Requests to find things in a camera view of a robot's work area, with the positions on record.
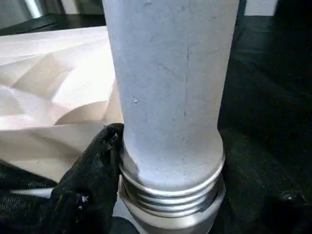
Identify white plastic table top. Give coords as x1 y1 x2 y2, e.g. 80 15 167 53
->
0 25 227 234

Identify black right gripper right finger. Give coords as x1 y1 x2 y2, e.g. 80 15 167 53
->
214 131 312 234

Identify white plastic table leg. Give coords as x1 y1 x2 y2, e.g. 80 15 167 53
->
101 0 241 212

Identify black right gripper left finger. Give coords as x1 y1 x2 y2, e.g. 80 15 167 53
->
48 122 128 234

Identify black work mat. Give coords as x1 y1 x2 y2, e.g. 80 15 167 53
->
0 13 312 234

